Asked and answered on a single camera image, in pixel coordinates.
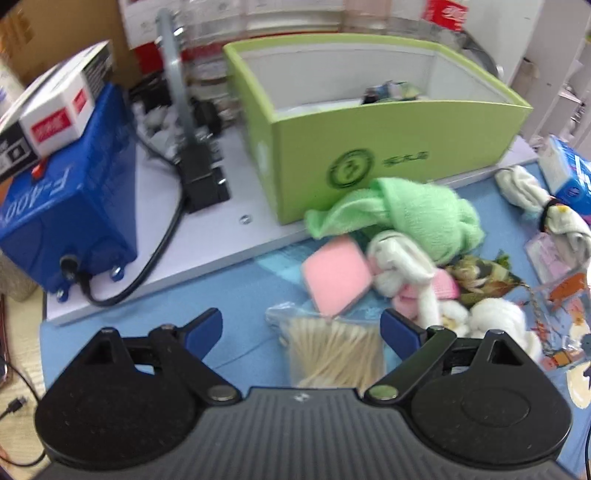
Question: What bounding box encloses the white fluffy plush ball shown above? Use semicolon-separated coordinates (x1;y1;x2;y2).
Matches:
468;298;543;365

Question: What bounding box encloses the white shelf unit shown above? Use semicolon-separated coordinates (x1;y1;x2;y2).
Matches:
508;0;591;144

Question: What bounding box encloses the small white red-label box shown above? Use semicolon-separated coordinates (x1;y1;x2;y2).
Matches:
19;69;96;158

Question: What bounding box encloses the blue tissue pack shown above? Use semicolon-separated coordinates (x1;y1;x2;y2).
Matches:
538;135;591;213

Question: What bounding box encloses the green cardboard box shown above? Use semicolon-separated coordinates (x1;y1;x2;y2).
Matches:
223;33;534;226

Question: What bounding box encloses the pink sponge pad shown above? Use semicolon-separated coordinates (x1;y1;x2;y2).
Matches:
301;234;376;318

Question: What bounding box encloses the green towel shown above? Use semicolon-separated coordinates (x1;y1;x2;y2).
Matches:
304;178;485;266

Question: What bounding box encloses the dark leaf-printed pendant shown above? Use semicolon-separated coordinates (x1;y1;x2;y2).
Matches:
445;251;522;308

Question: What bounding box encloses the black power cable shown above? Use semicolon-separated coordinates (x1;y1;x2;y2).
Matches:
60;134;190;308

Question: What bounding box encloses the black and white carton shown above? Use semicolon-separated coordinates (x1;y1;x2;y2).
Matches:
0;41;115;183

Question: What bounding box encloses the black usb cable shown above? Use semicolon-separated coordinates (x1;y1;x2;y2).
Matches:
0;396;28;422

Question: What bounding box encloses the black hair tie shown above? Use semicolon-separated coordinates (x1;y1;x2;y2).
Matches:
538;198;566;232

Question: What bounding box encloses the blue metal machine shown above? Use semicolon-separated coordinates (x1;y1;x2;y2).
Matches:
0;82;139;296

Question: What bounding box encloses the pink clear card pouch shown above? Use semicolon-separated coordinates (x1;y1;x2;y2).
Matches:
524;231;573;284

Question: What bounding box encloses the dark printed packet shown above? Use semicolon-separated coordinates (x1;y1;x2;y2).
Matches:
360;80;421;105

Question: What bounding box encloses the blue printed tablecloth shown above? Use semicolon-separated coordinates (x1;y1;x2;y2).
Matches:
39;161;591;480

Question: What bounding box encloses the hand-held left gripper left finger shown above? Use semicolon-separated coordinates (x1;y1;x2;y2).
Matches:
83;308;241;407

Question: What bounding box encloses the white platform board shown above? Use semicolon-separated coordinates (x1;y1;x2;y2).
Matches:
46;134;541;326

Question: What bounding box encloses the clear cartoon acrylic keychain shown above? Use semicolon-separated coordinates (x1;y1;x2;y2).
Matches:
524;272;591;370

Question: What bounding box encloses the grey lever with black base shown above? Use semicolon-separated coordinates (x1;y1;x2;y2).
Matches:
156;9;230;214

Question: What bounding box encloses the white sock bundle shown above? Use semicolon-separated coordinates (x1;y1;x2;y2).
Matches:
495;165;591;273

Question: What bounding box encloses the bag of cotton swabs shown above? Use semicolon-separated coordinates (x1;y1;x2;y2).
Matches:
265;302;389;388

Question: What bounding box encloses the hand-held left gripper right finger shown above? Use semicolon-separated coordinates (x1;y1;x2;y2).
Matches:
362;308;525;407

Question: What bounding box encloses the white plush rabbit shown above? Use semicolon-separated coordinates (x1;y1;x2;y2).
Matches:
367;230;467;333

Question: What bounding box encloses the cola bottle with red label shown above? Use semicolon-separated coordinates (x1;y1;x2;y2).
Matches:
416;0;472;35

